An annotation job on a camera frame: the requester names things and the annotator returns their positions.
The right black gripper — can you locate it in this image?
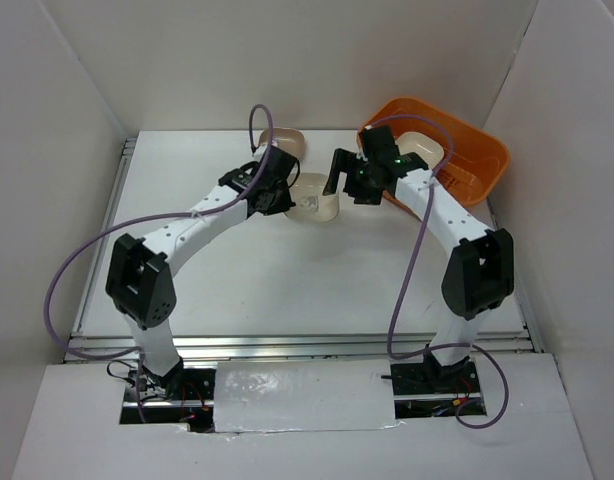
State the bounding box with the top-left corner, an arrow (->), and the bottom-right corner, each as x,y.
323,147 -> 384,205

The cream square plate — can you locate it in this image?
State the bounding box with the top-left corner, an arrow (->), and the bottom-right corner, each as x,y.
285,173 -> 340,223
395,131 -> 445,168

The brown square plate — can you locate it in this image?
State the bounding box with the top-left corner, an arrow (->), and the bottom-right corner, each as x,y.
258,127 -> 306,161

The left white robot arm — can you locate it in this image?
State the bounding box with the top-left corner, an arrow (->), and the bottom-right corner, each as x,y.
105,144 -> 300,399

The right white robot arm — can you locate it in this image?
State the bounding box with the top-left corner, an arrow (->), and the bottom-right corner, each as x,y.
323,125 -> 514,392

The orange plastic bin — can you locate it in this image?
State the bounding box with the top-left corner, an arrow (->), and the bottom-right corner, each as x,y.
364,97 -> 511,207

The white foil cover plate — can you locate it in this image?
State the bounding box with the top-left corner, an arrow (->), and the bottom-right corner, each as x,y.
213,359 -> 397,433

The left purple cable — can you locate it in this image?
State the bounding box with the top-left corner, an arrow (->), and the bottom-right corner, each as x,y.
43,103 -> 278,424

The purple cable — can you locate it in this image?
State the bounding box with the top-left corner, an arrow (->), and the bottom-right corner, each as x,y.
43,103 -> 278,424
366,114 -> 512,430

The aluminium rail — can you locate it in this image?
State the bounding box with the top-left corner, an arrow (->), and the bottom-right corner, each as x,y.
70,330 -> 534,361

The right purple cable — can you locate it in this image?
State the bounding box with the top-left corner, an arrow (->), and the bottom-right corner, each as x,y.
366,114 -> 512,430

